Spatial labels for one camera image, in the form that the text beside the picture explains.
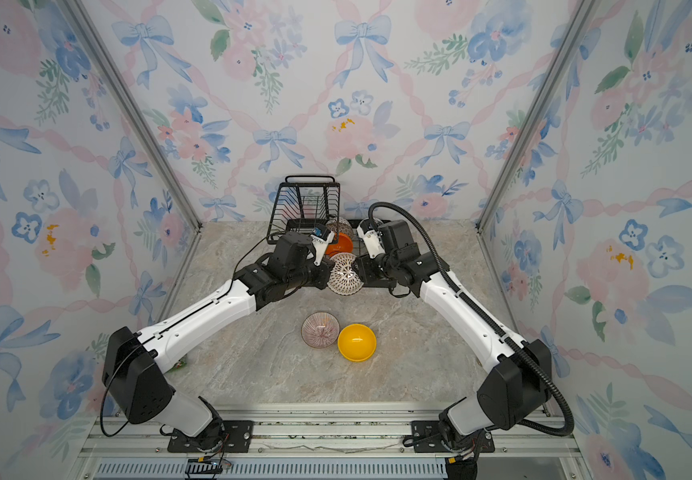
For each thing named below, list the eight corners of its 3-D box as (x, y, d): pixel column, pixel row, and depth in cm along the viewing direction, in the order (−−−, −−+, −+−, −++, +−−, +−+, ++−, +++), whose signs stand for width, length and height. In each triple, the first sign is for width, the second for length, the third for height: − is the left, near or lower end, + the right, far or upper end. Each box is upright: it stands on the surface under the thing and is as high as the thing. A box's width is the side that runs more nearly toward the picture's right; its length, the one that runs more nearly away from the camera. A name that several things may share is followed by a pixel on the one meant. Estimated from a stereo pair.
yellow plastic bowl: (338, 364, 88) (337, 357, 83) (339, 331, 94) (338, 323, 90) (375, 364, 88) (377, 357, 83) (374, 331, 94) (375, 323, 90)
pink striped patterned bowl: (302, 348, 91) (299, 341, 86) (305, 318, 97) (303, 310, 93) (339, 348, 91) (338, 341, 86) (339, 318, 97) (339, 310, 93)
